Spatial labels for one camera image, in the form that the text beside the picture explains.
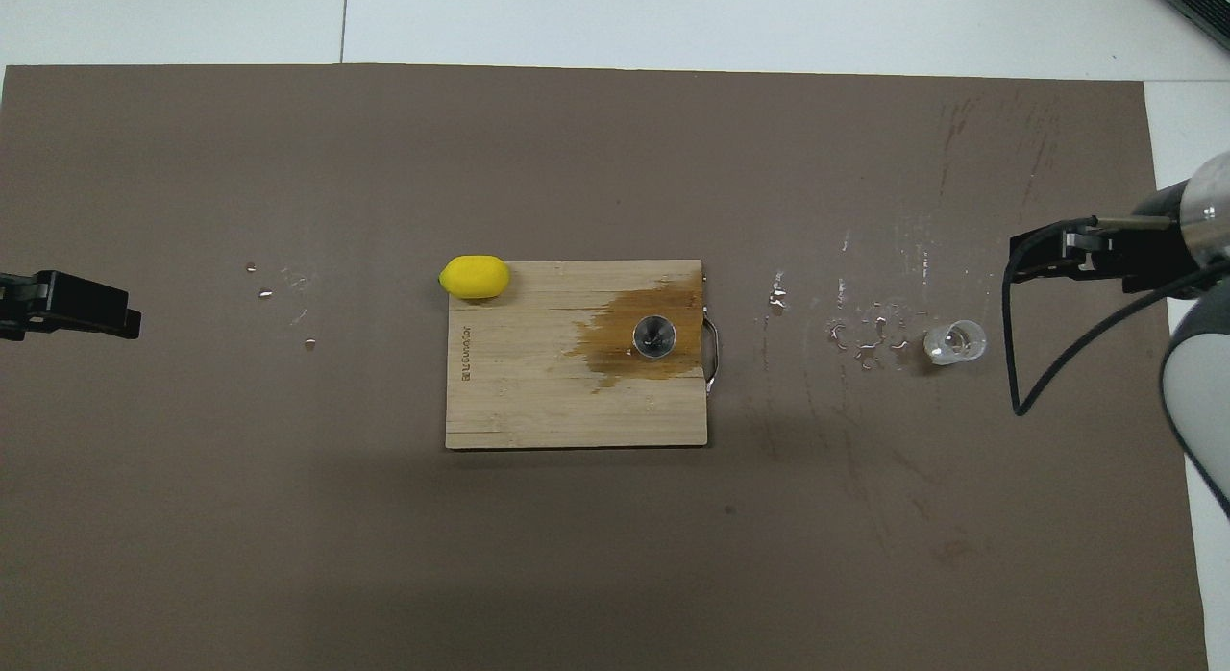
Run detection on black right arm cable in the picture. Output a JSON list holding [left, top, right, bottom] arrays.
[[1002, 216, 1230, 417]]

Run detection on wooden cutting board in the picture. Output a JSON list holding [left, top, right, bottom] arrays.
[[445, 260, 720, 450]]

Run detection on brown table mat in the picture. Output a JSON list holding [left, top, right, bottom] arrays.
[[0, 63, 1210, 671]]

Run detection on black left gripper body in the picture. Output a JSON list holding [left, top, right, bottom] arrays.
[[0, 272, 51, 341]]

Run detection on clear plastic cup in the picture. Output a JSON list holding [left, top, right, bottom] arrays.
[[923, 319, 988, 366]]

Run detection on yellow lemon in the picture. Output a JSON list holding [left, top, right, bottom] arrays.
[[439, 255, 511, 300]]

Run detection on metal jigger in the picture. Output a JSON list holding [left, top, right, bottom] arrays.
[[631, 314, 677, 360]]

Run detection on grey ridged device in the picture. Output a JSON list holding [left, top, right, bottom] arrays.
[[1158, 0, 1230, 47]]

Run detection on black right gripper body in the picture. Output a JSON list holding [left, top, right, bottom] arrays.
[[1100, 183, 1202, 294]]

